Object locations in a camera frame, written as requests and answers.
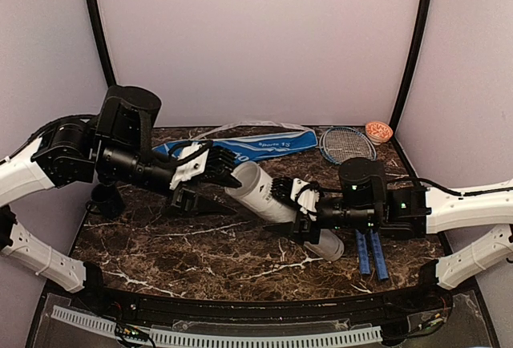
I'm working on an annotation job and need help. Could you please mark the blue racket bag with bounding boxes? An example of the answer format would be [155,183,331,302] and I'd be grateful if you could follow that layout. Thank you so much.
[153,121,318,165]

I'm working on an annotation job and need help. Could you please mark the blue badminton racket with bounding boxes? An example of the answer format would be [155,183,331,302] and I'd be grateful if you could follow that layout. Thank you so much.
[320,127,389,281]
[319,127,372,277]

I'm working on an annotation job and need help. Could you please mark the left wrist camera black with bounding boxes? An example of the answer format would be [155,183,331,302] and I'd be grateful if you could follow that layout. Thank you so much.
[170,141,237,191]

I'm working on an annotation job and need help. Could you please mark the black cup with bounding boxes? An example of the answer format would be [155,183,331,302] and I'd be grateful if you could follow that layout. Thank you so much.
[86,184,126,220]

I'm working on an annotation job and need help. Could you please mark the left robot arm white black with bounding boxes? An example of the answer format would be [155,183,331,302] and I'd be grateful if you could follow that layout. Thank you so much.
[1,86,241,313]

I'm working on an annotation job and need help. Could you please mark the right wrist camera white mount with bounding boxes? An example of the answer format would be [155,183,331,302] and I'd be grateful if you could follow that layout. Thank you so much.
[271,177,321,221]

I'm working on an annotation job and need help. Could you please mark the black front table rail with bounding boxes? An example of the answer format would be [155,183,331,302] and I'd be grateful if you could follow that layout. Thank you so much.
[79,283,454,331]

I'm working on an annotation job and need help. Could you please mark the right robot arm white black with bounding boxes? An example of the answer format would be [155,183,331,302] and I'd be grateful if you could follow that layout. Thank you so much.
[268,157,512,311]

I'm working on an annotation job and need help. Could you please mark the orange patterned small bowl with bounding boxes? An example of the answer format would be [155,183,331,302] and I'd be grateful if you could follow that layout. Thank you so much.
[365,121,394,145]

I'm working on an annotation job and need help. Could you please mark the small circuit board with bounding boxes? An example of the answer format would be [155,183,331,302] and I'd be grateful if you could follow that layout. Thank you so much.
[114,323,148,342]

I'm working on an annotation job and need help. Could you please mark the white shuttlecock tube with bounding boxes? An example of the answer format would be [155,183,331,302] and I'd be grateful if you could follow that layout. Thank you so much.
[225,161,345,261]

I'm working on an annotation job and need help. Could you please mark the white slotted cable duct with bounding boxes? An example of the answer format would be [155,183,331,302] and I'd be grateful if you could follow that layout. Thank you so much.
[50,306,383,347]

